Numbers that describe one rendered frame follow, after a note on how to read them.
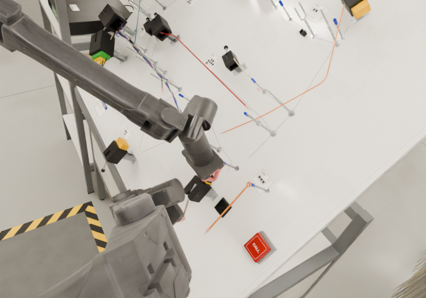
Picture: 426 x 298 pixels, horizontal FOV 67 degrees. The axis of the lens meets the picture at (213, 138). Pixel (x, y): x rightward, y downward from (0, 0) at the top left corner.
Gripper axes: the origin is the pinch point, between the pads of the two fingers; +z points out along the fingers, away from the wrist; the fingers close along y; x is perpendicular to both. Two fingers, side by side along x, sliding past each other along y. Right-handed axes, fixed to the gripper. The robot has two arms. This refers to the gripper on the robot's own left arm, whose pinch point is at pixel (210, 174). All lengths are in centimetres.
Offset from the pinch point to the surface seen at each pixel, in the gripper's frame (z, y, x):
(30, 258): 80, 73, 94
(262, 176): 2.4, -8.7, -10.5
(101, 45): -6, 70, 1
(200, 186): -0.5, -1.4, 4.0
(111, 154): 6.6, 32.7, 19.8
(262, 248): 4.0, -22.2, 1.5
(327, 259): 48, -27, -18
